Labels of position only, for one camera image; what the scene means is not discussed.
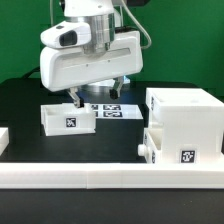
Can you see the white front drawer box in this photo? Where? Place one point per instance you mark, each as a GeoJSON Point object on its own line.
{"type": "Point", "coordinates": [150, 149]}

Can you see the white U-shaped fence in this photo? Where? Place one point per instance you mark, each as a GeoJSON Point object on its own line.
{"type": "Point", "coordinates": [110, 175]}

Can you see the white drawer cabinet frame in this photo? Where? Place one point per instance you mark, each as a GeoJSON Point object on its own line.
{"type": "Point", "coordinates": [192, 123]}

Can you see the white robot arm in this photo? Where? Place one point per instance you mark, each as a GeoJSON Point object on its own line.
{"type": "Point", "coordinates": [89, 46]}

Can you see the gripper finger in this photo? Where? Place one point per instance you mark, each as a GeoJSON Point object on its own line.
{"type": "Point", "coordinates": [78, 102]}
{"type": "Point", "coordinates": [115, 91]}

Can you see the white drawer box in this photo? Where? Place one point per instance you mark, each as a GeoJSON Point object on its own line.
{"type": "Point", "coordinates": [150, 149]}
{"type": "Point", "coordinates": [66, 119]}

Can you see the white marker base sheet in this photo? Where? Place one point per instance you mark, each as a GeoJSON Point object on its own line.
{"type": "Point", "coordinates": [117, 111]}

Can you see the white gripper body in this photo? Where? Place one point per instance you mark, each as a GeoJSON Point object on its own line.
{"type": "Point", "coordinates": [71, 67]}

